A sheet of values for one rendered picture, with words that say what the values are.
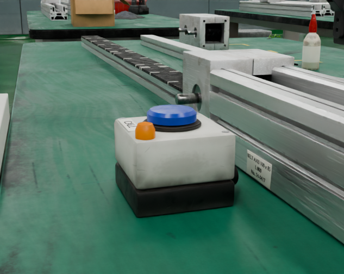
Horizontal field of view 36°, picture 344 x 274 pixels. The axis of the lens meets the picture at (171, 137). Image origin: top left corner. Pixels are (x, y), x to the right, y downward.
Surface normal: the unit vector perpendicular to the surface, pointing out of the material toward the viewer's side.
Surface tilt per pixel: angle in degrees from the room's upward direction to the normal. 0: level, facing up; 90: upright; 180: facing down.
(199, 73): 90
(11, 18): 90
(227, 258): 0
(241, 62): 90
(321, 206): 90
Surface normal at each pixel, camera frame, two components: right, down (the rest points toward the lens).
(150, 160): 0.30, 0.25
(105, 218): 0.00, -0.96
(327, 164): -0.95, 0.08
